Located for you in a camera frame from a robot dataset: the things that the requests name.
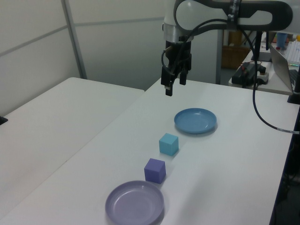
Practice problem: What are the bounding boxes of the silver laptop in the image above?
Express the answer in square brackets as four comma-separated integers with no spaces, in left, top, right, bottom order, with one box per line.
[269,44,300,92]

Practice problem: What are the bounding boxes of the grey partition post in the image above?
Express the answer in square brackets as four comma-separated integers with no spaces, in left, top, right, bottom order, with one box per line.
[215,29,226,84]

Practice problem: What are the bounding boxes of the cyan foam cube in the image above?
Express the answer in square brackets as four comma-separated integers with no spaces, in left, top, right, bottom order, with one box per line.
[158,133,180,157]

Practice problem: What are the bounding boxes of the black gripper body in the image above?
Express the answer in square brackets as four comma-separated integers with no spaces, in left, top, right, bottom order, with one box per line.
[165,40,193,74]

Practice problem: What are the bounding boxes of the purple foam cube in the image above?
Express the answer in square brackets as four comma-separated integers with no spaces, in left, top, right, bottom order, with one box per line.
[143,158,167,184]

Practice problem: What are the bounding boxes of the brown cardboard panel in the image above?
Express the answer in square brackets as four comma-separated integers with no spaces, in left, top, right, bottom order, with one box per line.
[228,30,242,46]

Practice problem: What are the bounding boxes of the black electronics box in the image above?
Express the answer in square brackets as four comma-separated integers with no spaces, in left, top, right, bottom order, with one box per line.
[231,62,256,89]

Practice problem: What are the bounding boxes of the brown cardboard box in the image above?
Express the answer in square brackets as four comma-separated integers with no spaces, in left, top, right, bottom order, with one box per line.
[221,45,252,70]

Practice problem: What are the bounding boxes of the long black arm cable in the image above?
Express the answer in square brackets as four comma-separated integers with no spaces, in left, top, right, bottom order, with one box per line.
[180,19,300,135]

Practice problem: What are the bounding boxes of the purple plastic plate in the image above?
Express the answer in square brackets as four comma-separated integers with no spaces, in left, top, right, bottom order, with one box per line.
[105,180,165,225]

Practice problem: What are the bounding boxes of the blue plastic plate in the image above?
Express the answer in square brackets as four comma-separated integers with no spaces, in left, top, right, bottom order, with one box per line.
[173,107,218,135]

